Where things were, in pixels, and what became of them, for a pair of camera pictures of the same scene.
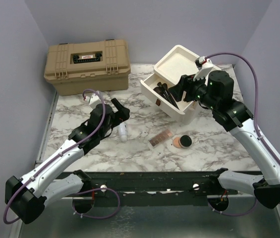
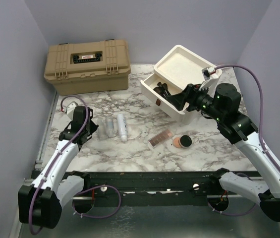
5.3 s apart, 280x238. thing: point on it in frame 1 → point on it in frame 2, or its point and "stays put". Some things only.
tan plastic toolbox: (88, 67) stays put
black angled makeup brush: (165, 88) stays put
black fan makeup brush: (158, 90) stays put
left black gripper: (122, 114) → (93, 126)
